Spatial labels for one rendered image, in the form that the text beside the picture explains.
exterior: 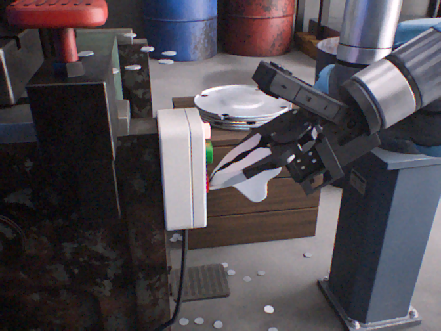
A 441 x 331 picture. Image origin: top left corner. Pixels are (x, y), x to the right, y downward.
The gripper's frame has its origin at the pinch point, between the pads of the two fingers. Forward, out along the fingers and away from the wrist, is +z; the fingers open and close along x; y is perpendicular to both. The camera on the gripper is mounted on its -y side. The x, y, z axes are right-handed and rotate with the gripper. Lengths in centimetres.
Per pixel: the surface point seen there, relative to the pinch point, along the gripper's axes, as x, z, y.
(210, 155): -1.4, -1.3, -3.4
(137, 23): 354, 28, 26
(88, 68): -7.6, 2.5, -19.9
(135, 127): -0.6, 4.0, -10.9
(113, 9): 354, 38, 6
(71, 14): -12.0, 0.0, -24.2
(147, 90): 45.5, 7.4, -1.5
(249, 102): 71, -11, 24
